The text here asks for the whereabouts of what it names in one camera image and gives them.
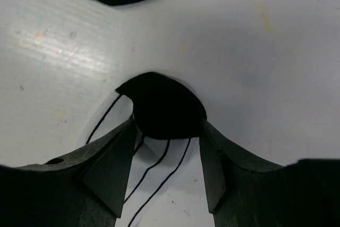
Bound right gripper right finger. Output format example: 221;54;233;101
199;121;339;226

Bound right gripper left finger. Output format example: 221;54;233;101
1;119;136;226

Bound white sock black thin stripes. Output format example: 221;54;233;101
79;71;207;226

